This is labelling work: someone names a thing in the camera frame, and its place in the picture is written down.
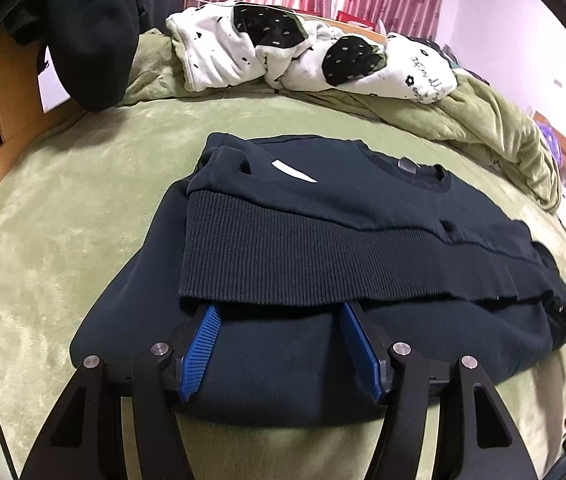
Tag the green comforter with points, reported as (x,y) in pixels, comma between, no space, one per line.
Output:
(503,125)

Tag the black sweatshirt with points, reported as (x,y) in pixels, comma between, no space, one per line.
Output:
(313,240)

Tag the wooden bed frame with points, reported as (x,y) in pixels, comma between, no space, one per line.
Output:
(18,85)

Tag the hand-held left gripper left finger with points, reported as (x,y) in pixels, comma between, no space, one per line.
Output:
(200,350)

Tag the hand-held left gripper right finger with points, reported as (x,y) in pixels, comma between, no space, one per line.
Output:
(363,355)

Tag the red chair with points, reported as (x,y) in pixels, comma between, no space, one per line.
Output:
(358,19)

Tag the green bed sheet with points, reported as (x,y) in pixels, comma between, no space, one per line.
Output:
(63,210)

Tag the black jacket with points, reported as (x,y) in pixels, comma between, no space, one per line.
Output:
(88,35)

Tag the white black-patched garment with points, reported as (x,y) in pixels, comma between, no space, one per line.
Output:
(213,55)

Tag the purple plush toy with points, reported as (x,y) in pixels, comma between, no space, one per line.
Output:
(548,135)

